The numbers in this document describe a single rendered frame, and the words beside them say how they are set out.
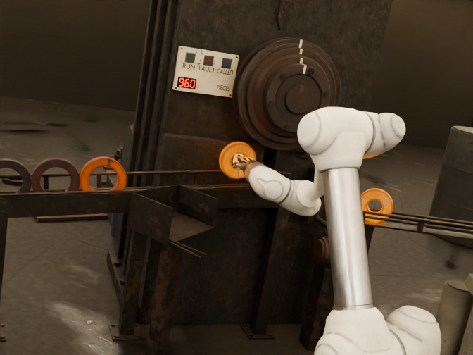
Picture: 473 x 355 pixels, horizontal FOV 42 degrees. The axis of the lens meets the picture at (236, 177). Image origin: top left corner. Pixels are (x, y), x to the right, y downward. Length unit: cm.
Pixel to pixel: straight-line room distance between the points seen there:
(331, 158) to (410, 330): 51
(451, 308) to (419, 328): 87
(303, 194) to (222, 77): 69
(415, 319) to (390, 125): 53
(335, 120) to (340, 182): 17
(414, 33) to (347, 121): 857
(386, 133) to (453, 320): 108
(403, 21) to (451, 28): 89
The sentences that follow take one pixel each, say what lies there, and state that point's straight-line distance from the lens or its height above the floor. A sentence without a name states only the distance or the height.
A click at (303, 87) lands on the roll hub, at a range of 255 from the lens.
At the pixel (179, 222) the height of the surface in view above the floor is 60.
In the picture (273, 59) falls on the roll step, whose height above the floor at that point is 125.
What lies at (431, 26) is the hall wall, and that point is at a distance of 1041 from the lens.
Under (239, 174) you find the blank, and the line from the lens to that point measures 257.
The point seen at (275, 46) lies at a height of 131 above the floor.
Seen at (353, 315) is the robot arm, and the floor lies 70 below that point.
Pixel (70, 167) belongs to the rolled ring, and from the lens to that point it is 250.
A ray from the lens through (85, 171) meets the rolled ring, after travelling 251.
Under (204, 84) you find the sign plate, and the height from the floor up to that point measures 110.
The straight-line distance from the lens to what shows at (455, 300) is 262.
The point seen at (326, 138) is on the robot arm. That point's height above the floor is 111.
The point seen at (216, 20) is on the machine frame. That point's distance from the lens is 266.
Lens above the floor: 135
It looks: 13 degrees down
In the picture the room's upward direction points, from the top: 10 degrees clockwise
